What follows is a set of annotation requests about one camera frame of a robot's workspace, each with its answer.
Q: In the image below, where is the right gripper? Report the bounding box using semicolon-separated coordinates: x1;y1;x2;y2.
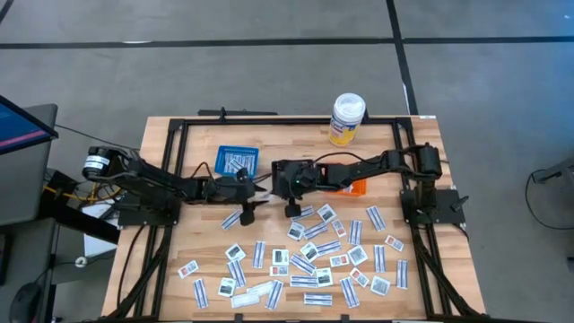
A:
275;163;322;220

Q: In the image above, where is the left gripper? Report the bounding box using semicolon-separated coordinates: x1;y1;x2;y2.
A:
204;167;270;227

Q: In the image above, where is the blue plastic basket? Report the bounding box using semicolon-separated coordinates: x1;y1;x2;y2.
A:
213;144;260;179

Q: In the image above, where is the orange plastic basket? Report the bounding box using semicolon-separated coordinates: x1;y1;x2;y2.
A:
326;178;368;198

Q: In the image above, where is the plain white bandage packet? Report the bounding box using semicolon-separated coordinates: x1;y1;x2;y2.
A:
230;292;261;309
246;281;274;297

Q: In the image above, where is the Lysol wipes canister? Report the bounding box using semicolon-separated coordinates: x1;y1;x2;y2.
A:
327;92;368;148

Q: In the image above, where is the white paper box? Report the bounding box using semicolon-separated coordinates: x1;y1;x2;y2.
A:
83;204;118;258

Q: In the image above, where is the black stand leg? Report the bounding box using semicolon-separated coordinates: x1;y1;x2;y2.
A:
42;169;121;246

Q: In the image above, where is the computer monitor blue screen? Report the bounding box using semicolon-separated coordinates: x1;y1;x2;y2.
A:
0;94;59;156

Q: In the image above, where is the black computer mouse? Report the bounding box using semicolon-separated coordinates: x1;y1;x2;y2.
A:
8;281;44;323

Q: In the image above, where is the grey stand leg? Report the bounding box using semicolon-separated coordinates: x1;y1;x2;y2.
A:
531;155;574;185

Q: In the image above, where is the thin black cable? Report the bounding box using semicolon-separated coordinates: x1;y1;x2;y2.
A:
56;123;140;152

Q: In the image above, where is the yellow cable bundle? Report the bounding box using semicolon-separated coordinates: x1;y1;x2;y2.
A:
44;183;125;204

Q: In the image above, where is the black floor cable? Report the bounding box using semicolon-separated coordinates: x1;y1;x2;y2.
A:
523;168;574;231

